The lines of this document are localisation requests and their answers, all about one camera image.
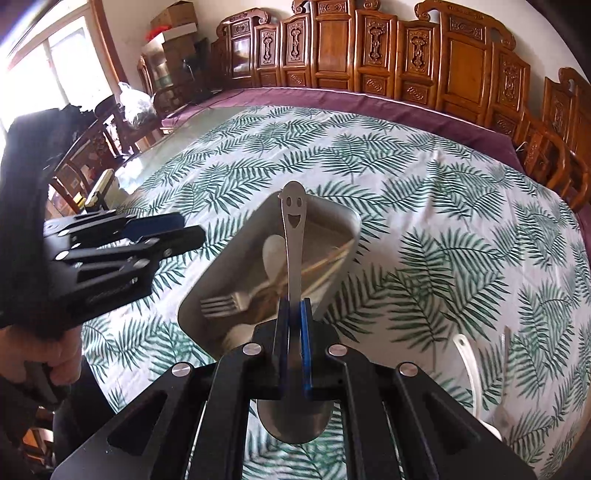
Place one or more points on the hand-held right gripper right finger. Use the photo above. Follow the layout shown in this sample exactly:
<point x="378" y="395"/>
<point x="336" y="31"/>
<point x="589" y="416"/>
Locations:
<point x="307" y="350"/>

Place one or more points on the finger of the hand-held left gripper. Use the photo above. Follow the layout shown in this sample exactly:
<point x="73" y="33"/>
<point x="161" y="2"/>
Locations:
<point x="152" y="226"/>
<point x="180" y="240"/>

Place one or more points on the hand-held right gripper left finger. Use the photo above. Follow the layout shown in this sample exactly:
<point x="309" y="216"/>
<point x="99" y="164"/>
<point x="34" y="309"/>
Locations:
<point x="282" y="350"/>

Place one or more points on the large white spoon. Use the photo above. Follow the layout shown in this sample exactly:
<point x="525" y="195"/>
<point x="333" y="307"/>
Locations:
<point x="238" y="339"/>

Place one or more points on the metal fork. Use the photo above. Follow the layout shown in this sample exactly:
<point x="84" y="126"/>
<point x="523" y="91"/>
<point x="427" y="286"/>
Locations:
<point x="226" y="302"/>

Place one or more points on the wooden chopstick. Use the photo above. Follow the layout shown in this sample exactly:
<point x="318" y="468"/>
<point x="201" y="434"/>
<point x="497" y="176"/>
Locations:
<point x="339" y="251"/>
<point x="323" y="268"/>

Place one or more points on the smiley-face metal spoon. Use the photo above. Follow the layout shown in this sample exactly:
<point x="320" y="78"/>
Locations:
<point x="292" y="240"/>

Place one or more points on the grey metal tray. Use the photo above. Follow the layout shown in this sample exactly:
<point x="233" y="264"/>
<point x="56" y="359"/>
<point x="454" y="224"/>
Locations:
<point x="323" y="221"/>

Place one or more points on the person's left hand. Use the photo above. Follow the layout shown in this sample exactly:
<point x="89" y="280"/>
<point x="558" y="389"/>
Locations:
<point x="27" y="346"/>

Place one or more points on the yellow box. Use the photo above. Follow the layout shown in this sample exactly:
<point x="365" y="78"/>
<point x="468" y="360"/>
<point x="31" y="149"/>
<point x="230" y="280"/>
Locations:
<point x="101" y="189"/>

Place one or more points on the wooden spoon in tray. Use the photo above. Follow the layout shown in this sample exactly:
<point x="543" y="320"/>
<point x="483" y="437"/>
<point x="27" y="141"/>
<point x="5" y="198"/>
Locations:
<point x="273" y="254"/>

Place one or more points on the wooden dining chair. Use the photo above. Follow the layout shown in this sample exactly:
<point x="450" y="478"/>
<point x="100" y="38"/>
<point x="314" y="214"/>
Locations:
<point x="87" y="157"/>

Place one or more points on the clear plastic bag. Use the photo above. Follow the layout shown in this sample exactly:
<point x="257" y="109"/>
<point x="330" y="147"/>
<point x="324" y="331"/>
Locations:
<point x="138" y="106"/>

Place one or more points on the white soup spoon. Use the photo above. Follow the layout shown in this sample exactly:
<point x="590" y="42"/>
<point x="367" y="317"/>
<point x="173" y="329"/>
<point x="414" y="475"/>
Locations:
<point x="467" y="369"/>

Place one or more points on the window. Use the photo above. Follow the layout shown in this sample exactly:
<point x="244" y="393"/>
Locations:
<point x="55" y="60"/>

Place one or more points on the person's dark clothing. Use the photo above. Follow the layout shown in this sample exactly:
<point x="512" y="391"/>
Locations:
<point x="87" y="406"/>

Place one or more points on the white and red box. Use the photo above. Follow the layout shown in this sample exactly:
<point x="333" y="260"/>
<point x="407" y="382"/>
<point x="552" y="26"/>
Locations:
<point x="168" y="37"/>

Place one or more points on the leaf-print tablecloth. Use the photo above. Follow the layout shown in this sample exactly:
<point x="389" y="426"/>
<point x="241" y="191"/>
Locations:
<point x="415" y="184"/>

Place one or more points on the plain metal spoon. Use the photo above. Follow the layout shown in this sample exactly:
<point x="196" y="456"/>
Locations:
<point x="505" y="346"/>

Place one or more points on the brown cardboard box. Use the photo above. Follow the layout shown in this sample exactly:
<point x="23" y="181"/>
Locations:
<point x="175" y="14"/>

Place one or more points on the purple table cloth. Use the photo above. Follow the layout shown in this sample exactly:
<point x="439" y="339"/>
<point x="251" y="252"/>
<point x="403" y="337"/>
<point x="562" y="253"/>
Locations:
<point x="369" y="108"/>

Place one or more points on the carved wooden bench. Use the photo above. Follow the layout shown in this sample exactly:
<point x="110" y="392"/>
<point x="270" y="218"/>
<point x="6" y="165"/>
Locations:
<point x="332" y="46"/>

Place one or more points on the carved wooden armchair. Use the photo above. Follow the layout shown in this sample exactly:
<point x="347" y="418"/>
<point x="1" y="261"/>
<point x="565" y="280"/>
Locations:
<point x="558" y="110"/>

